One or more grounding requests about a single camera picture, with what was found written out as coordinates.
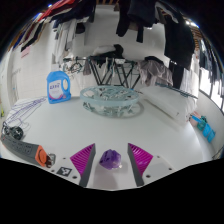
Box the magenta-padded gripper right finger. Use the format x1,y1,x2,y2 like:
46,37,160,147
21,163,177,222
127,142,175,188

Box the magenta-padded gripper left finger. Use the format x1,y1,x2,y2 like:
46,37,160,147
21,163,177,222
49,142,98,188

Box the purple charger block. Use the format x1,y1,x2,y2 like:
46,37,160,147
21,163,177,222
98,148,123,171

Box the dark grey orange-ended power strip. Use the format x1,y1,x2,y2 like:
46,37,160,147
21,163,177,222
0,132,57,169

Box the pale blue round peg hanger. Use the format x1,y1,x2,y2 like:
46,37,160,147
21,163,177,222
78,84,145,119

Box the teal plastic items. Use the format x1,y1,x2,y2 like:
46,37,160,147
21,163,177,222
189,111,217,144

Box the blue detergent bottle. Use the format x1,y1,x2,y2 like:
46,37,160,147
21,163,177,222
45,69,73,105

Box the grey garment on rack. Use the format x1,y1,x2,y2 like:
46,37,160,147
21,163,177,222
137,56,175,88

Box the black folding drying rack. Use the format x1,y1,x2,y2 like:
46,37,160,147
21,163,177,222
62,54,145,91

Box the white and black clothes heap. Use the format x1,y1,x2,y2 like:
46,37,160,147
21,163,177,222
91,43,125,60

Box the dark hanging clothes row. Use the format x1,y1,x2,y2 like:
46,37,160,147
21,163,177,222
114,0,198,90

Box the colourful hanging clothes row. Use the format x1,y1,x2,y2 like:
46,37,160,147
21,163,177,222
9,6,68,54

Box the ceiling lamp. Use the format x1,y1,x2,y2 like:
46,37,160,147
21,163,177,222
184,18,201,30

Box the red hanging garment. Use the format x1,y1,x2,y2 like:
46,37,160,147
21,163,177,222
39,0,78,22

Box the black coiled power cable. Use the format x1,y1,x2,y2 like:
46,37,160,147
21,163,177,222
2,121,25,141

